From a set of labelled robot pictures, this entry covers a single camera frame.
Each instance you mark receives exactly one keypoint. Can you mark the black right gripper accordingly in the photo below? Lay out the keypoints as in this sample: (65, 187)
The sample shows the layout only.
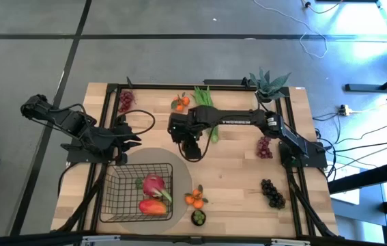
(192, 150)

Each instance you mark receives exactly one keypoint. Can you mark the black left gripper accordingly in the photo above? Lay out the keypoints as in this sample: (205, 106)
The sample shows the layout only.
(121, 135)

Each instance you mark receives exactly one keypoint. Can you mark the red grape bunch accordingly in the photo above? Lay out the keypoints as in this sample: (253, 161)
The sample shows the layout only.
(126, 99)
(264, 147)

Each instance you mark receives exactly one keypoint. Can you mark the pink dragon fruit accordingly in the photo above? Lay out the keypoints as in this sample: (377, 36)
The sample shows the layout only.
(154, 184)

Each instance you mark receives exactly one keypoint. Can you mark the tangerine cluster with leaves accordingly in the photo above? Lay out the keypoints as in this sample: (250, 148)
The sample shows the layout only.
(196, 201)
(180, 102)

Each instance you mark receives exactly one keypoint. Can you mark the green bean bundle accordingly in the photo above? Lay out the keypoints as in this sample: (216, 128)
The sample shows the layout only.
(204, 97)

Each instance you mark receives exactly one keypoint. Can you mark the red yellow mango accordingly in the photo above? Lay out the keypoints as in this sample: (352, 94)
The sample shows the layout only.
(152, 207)

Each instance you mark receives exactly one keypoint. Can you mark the dark purple grape bunch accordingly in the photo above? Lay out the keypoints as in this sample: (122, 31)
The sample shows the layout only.
(273, 194)

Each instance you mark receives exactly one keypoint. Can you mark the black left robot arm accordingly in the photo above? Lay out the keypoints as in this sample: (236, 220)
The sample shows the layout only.
(73, 123)

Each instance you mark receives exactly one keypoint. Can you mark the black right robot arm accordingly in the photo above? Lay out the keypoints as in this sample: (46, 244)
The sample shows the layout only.
(237, 119)

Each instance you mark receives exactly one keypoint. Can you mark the round grey placemat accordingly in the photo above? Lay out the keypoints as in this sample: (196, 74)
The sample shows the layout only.
(181, 177)

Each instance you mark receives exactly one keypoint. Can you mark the potted green plant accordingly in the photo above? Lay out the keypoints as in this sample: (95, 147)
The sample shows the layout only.
(268, 85)

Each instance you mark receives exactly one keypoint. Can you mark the white power strip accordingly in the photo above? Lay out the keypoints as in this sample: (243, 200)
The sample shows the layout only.
(344, 110)

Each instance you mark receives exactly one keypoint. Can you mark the black floor stand legs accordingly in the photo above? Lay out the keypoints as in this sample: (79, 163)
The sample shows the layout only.
(377, 87)

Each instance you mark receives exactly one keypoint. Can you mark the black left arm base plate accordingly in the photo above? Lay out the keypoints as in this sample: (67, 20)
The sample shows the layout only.
(77, 157)

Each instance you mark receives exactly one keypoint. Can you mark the black table frame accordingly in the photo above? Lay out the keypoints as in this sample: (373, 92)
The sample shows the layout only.
(166, 85)

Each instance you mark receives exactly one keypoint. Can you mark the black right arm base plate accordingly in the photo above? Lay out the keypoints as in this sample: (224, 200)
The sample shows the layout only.
(316, 159)

